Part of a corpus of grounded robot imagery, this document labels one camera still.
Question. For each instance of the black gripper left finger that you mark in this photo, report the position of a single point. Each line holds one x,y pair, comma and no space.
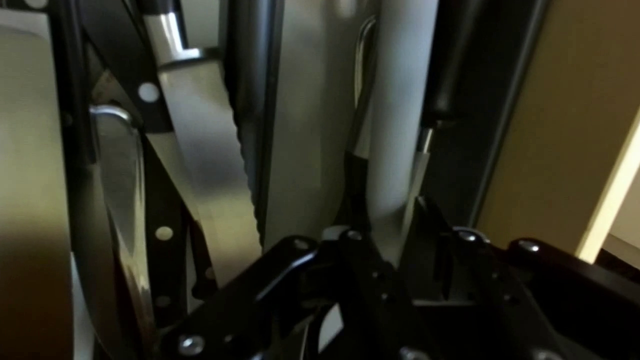
360,293

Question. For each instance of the silver butter knife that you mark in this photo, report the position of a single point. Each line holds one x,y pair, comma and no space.
122,200

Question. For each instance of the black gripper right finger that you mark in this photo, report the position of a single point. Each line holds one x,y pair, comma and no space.
480,293

